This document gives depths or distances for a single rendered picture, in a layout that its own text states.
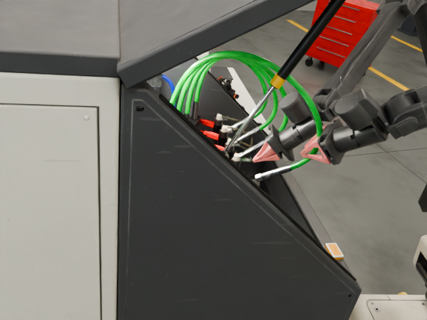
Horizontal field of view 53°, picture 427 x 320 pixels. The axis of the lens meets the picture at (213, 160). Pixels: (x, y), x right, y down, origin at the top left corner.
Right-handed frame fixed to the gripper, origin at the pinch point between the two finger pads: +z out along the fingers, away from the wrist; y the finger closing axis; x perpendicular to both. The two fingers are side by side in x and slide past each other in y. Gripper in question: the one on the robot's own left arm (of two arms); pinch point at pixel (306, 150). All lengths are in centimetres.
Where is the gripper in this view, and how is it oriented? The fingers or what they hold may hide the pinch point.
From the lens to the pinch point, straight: 107.0
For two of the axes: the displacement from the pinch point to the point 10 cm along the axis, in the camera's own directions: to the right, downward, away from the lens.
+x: 5.7, 7.8, 2.7
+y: -4.9, 5.9, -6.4
